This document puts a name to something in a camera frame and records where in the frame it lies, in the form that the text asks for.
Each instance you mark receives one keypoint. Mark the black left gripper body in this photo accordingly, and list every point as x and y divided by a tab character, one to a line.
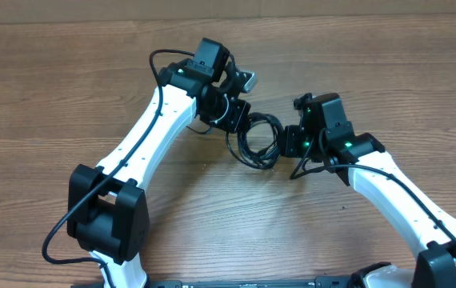
225	113

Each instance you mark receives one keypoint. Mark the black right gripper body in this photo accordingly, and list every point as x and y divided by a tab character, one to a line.
298	145

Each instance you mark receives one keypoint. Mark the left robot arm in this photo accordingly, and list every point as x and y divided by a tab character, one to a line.
107	206

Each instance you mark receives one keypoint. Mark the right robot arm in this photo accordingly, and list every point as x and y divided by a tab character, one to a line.
324	140

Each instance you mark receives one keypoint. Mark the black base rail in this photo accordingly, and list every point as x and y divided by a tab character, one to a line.
316	282

